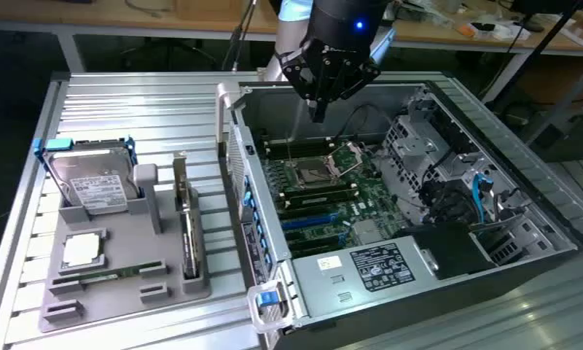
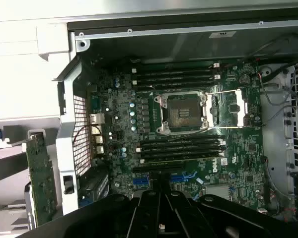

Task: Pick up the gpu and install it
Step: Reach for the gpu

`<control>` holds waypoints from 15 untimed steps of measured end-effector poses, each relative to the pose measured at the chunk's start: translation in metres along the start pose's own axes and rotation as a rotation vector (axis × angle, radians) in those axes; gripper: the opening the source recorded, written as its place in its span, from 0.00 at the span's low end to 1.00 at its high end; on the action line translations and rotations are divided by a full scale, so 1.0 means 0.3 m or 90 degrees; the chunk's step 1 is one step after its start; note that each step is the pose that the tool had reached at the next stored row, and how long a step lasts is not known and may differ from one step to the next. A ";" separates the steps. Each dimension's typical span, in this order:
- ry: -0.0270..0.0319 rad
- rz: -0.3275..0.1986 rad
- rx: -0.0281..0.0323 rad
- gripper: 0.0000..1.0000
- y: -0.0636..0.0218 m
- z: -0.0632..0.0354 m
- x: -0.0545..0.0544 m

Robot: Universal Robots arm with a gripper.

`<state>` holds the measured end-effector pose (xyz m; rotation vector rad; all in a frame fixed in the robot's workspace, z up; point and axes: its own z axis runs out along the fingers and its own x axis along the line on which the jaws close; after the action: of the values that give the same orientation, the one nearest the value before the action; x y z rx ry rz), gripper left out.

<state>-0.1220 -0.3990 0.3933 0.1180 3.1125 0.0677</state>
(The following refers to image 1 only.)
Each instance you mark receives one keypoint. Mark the dark grey box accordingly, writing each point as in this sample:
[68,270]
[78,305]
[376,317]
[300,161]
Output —
[573,142]

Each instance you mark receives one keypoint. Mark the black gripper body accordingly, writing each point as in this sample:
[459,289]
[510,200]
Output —
[340,22]

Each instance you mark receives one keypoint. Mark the blue case release latch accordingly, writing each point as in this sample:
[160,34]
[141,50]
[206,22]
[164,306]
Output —
[266,298]

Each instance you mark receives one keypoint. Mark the white packaging pile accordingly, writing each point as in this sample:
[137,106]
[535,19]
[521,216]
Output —
[495,31]

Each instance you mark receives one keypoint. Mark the metal socket cover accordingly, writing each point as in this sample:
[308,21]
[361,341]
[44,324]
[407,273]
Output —
[346,156]

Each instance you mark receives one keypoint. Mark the silver perforated drive cage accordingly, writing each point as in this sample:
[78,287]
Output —
[407,146]

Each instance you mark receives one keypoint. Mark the silver CPU chip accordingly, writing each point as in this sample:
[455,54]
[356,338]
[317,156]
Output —
[80,249]

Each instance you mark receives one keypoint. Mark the green motherboard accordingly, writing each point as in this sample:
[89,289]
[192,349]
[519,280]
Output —
[364,204]

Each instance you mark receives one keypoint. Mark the grey power supply unit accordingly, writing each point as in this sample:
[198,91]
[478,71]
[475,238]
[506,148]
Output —
[321,291]

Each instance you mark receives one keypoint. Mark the black tripod pole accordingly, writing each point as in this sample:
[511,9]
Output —
[539,49]

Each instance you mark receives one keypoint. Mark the silver disk bay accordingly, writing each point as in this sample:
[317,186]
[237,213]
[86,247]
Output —
[530,237]

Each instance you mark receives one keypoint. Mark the blue expansion slot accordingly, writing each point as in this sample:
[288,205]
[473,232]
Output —
[308,221]

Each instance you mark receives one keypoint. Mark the green graphics card black fan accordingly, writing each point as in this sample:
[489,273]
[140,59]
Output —
[190,226]

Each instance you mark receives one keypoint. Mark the thin metal locking lever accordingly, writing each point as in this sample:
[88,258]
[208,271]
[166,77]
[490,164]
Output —
[290,153]

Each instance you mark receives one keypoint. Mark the black green RAM stick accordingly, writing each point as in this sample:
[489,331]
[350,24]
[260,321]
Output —
[321,198]

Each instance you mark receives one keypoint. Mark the wooden desk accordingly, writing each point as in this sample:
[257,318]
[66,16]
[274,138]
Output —
[101,18]

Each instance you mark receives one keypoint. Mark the grey plastic parts rack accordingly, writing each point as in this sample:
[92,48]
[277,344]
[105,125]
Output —
[126,237]

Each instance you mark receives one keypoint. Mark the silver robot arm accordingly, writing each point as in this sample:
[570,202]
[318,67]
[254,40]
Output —
[292,40]

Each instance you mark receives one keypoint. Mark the CPU socket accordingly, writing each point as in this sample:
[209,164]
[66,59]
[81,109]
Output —
[312,175]

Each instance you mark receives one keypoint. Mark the hard disk in blue carrier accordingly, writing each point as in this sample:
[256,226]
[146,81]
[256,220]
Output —
[98,189]

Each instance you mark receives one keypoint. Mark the silver chipset heatsink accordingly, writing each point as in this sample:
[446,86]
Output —
[368,231]

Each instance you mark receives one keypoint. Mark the open black PC case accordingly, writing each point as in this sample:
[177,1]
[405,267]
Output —
[418,321]

